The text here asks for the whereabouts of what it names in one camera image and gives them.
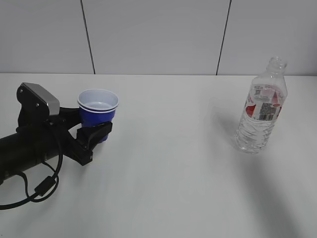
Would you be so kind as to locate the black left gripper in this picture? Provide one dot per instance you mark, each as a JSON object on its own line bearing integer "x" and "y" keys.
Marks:
{"x": 40, "y": 141}

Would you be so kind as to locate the blue paper cup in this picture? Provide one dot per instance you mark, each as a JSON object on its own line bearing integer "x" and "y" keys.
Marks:
{"x": 97, "y": 106}

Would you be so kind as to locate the clear plastic water bottle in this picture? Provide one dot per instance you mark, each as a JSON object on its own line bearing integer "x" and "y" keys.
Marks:
{"x": 263, "y": 105}

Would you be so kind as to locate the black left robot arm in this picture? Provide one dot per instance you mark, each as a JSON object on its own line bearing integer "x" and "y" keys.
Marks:
{"x": 11, "y": 160}

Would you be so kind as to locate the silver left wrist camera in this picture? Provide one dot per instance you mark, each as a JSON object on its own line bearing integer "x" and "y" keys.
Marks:
{"x": 37, "y": 103}

